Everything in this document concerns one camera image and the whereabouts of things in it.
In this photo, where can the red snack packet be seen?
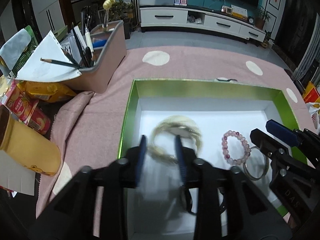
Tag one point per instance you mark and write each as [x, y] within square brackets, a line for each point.
[40, 122]
[18, 103]

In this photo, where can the white television cabinet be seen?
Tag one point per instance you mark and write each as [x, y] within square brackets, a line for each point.
[175, 17]

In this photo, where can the small white device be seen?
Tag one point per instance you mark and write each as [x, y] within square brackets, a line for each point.
[227, 10]

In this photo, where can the white pen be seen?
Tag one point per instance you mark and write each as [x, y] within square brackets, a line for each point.
[89, 40]

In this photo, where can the banana topped pen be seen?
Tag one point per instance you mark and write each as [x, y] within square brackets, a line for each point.
[110, 3]

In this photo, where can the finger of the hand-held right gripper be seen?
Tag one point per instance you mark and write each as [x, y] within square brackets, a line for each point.
[281, 132]
[265, 140]

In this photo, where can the tall potted plant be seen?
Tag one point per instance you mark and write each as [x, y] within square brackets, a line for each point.
[260, 21]

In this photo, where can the leafy plants on rack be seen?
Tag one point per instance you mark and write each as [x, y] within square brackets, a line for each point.
[121, 10]

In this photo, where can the pink dotted blanket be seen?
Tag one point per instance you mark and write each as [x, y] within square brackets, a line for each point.
[200, 62]

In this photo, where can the white paper sheet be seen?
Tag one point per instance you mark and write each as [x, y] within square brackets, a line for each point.
[42, 70]

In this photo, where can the grey striped curtain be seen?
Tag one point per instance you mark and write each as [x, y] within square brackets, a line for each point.
[308, 57]

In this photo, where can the yellow and white desk calendar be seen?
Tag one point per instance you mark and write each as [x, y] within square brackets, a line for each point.
[238, 11]

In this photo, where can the silver bangle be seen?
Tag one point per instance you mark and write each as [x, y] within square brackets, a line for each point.
[253, 178]

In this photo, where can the dark pencil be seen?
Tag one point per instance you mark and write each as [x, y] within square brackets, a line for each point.
[62, 62]

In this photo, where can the white paper box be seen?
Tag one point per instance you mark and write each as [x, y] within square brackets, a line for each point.
[15, 175]

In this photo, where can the beige wristwatch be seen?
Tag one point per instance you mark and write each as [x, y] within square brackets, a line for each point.
[162, 128]

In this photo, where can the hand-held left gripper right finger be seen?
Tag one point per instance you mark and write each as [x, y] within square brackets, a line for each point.
[179, 156]

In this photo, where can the yellow bear bottle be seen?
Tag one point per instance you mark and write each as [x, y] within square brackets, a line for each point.
[30, 150]

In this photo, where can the small potted plant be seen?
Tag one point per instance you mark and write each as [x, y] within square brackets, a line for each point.
[268, 38]

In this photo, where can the pink desk organizer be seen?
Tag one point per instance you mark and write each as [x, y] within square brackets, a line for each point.
[110, 62]

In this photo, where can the yellow shopping bag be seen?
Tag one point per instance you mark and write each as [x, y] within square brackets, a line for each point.
[311, 92]

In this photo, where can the black alarm clock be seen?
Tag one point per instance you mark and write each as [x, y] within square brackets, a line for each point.
[251, 20]

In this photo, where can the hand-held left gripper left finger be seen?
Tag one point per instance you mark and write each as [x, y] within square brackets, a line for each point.
[142, 156]

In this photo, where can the yellow snack packet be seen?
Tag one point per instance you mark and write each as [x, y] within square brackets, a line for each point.
[47, 91]

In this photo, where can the green packet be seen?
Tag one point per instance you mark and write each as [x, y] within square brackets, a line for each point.
[23, 57]

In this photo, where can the green jewelry box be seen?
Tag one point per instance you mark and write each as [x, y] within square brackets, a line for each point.
[195, 88]

